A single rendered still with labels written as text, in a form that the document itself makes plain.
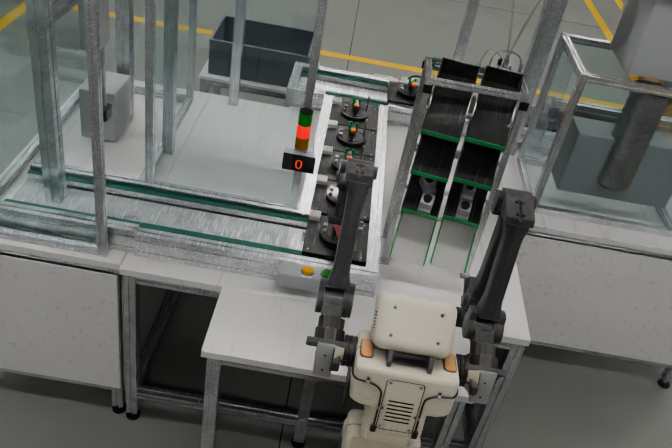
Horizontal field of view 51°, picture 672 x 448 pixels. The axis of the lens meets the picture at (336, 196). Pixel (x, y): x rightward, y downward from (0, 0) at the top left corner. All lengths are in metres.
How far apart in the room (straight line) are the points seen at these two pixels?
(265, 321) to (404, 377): 0.73
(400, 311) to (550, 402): 1.98
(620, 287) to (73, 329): 2.42
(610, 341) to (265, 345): 1.98
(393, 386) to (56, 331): 1.55
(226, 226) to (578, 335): 1.88
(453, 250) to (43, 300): 1.56
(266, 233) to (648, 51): 1.68
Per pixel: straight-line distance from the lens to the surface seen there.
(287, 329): 2.46
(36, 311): 2.99
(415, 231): 2.64
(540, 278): 3.48
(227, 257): 2.60
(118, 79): 3.33
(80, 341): 3.03
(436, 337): 1.89
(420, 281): 2.76
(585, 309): 3.65
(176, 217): 2.79
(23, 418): 3.36
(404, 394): 1.94
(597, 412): 3.83
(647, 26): 3.11
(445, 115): 2.42
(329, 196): 2.87
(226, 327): 2.45
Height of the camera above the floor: 2.63
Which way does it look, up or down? 35 degrees down
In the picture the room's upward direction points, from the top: 11 degrees clockwise
